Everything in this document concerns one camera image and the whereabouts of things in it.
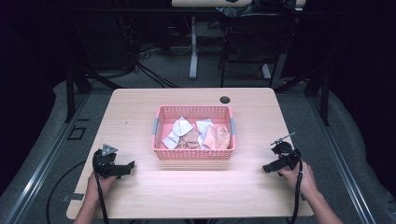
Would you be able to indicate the person's right hand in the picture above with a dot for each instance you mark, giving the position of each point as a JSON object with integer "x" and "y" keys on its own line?
{"x": 303, "y": 180}

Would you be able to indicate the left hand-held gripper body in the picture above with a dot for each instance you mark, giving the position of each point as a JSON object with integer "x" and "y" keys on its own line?
{"x": 102, "y": 158}

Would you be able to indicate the black metal stand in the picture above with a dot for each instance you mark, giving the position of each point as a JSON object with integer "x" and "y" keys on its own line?
{"x": 74, "y": 84}
{"x": 317, "y": 84}

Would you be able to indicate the black chair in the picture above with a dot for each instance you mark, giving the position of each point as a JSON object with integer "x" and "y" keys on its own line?
{"x": 249, "y": 37}

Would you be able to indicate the flat white crumpled paper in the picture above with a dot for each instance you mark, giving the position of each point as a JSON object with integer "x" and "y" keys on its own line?
{"x": 170, "y": 141}

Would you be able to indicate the aluminium floor rail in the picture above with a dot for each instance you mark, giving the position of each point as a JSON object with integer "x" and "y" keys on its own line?
{"x": 40, "y": 165}
{"x": 339, "y": 158}

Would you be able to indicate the bluish white crumpled paper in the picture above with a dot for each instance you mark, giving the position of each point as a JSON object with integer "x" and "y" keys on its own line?
{"x": 204, "y": 125}

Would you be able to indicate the pink crumpled cloth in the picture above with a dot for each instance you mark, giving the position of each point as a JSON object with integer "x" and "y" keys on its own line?
{"x": 218, "y": 137}

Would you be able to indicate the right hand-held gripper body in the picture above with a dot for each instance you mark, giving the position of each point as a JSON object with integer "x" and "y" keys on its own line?
{"x": 286, "y": 154}

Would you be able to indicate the pink plastic basket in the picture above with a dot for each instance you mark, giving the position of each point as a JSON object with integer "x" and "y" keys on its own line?
{"x": 193, "y": 154}

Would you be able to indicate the round white crumpled paper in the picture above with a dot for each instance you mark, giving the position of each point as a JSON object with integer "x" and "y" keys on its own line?
{"x": 182, "y": 126}

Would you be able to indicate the person's left hand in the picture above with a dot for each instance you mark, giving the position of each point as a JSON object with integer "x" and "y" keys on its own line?
{"x": 98, "y": 185}

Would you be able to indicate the short white desk leg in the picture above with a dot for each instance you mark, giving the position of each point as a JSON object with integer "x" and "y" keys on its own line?
{"x": 265, "y": 71}

